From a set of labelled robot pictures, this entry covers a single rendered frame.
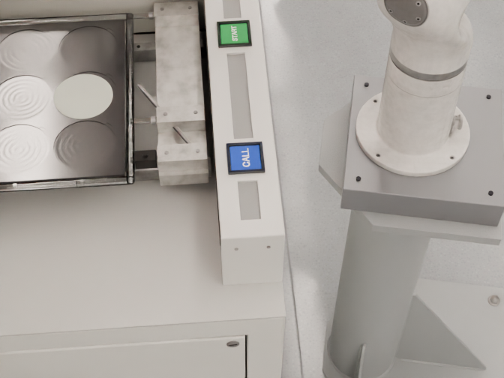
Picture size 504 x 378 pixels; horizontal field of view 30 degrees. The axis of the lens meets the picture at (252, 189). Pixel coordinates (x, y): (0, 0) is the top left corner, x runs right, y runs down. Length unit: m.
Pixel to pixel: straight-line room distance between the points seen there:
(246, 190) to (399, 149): 0.29
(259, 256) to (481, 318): 1.11
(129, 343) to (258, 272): 0.24
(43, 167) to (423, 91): 0.61
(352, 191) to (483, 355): 0.95
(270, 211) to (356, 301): 0.63
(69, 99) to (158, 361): 0.46
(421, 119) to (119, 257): 0.52
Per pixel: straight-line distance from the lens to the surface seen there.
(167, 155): 1.51
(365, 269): 1.85
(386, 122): 1.53
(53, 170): 1.53
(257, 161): 1.43
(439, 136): 1.54
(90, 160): 1.53
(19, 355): 1.55
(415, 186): 1.53
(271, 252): 1.40
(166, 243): 1.52
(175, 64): 1.67
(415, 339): 2.24
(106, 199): 1.58
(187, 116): 1.56
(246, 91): 1.53
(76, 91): 1.63
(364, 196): 1.53
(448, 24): 1.28
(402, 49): 1.41
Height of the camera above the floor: 2.12
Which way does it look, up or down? 55 degrees down
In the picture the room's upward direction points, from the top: straight up
